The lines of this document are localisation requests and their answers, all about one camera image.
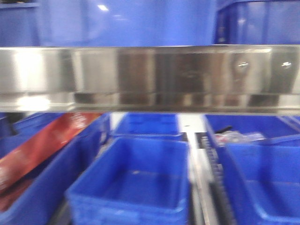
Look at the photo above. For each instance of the blue bin rear middle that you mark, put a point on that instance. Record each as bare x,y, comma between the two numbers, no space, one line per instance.
149,125

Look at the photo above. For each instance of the blue bin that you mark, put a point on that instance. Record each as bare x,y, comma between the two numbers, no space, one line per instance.
258,22
223,129
117,23
149,125
134,182
263,183
49,181

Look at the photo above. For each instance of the blue bin lower middle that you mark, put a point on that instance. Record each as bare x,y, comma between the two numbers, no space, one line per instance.
134,182

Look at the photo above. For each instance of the steel roller track divider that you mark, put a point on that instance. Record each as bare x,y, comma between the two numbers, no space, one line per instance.
208,200

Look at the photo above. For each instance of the blue bin lower right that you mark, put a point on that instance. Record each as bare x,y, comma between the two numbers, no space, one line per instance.
263,183

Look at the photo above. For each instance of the blue bin rear right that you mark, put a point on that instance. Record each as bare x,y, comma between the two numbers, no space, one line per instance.
223,129

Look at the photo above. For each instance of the blue bin upper right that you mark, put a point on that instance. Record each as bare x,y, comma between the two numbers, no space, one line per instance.
258,22

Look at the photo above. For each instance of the blue bin lower left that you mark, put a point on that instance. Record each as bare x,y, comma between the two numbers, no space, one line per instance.
49,181

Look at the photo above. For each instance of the red cardboard box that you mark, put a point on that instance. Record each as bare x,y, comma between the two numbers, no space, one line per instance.
54,136

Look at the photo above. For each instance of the blue bin upper left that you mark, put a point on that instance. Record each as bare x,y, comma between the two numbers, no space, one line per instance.
117,23

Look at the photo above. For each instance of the stainless steel shelf front rail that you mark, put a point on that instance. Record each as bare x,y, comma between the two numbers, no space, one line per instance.
208,79

